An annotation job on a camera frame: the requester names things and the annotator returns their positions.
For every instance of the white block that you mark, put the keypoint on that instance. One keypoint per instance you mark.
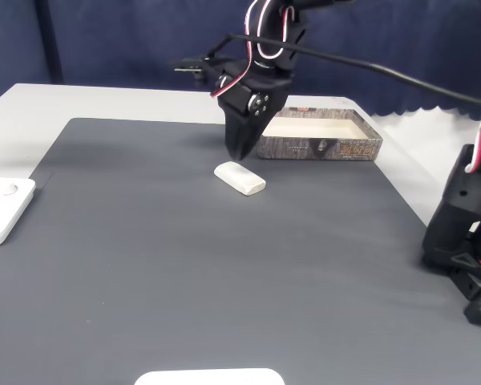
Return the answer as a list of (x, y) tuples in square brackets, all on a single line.
[(240, 178)]

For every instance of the bark pattern cardboard box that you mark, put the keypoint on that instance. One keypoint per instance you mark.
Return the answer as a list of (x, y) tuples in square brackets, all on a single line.
[(324, 150)]

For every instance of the dark blue curtain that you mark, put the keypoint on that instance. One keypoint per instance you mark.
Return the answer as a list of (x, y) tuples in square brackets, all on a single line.
[(124, 40)]

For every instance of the grey table mat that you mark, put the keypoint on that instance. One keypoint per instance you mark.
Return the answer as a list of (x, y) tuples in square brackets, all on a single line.
[(164, 260)]

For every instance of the white tray with round dimples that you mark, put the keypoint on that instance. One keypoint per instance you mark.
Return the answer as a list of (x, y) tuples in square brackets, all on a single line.
[(4, 208)]

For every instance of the white rounded flat device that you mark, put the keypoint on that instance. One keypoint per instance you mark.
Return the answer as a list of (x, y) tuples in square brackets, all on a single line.
[(208, 378)]

